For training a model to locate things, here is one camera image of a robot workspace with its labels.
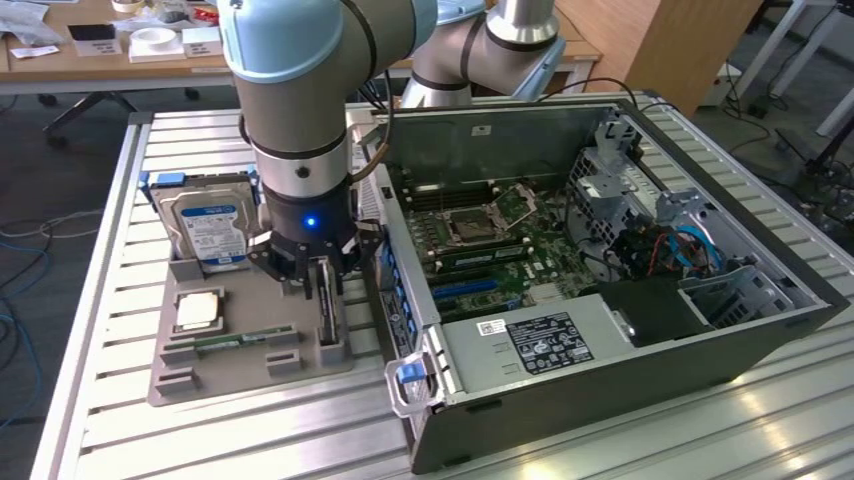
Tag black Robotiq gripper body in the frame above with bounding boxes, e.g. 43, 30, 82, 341
263, 187, 361, 261

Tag black Nvidia graphics card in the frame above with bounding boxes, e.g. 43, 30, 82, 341
311, 253, 343, 347

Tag hard disk with blue carrier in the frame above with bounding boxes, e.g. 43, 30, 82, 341
138, 167, 266, 274

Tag blue card retainer clips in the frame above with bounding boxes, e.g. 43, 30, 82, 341
377, 239, 421, 346

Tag grey parts rack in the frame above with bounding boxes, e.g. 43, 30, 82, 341
146, 247, 357, 407

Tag silver CPU chip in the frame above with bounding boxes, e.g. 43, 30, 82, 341
174, 292, 222, 331

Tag CPU socket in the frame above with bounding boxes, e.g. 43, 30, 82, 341
445, 205, 501, 247

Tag black RAM slot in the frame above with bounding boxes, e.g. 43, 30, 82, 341
433, 235, 523, 257
407, 193, 502, 215
402, 179, 497, 201
403, 184, 499, 206
406, 189, 501, 210

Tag blue expansion slot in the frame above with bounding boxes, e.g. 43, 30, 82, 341
429, 277, 501, 302

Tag metal socket cover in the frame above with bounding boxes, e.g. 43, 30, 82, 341
490, 182, 542, 232

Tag green motherboard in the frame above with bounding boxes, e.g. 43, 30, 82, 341
398, 177, 599, 324

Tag silver chipset heatsink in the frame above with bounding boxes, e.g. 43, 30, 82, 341
525, 285, 563, 307

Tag grey power supply unit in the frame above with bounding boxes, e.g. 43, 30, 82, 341
437, 293, 635, 396

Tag metal disk bay cage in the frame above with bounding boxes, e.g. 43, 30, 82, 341
565, 145, 673, 241

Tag flat white box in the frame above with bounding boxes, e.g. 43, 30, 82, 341
126, 39, 190, 65

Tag white labelled box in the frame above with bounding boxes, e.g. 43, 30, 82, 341
180, 26, 224, 59

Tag white tape roll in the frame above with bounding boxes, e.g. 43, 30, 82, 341
131, 27, 175, 51

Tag black plastic shroud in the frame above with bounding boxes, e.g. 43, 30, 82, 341
595, 276, 714, 350

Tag clear bag dark content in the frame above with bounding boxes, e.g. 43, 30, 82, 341
108, 8, 196, 34

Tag black open PC case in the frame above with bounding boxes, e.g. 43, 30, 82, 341
342, 97, 854, 476

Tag black and white box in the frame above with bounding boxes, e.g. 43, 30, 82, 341
67, 23, 124, 58

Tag wooden desk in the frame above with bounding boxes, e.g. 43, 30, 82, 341
0, 0, 606, 109

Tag metal disk bay tray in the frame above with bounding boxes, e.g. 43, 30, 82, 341
677, 264, 800, 329

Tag grey plastic bag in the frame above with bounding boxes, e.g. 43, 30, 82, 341
0, 1, 67, 47

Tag wooden cabinet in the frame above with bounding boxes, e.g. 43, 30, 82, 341
551, 0, 768, 117

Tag black floor stand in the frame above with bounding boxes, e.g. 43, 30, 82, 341
773, 97, 854, 226

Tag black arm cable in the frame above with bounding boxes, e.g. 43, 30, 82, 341
346, 67, 397, 184

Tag white floor cable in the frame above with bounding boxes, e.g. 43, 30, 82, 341
0, 208, 106, 240

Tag blue floor cable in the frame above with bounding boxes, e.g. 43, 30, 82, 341
0, 238, 50, 431

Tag blue wire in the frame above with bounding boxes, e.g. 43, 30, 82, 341
670, 225, 726, 275

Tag white table frame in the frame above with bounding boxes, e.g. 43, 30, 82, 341
726, 0, 854, 137

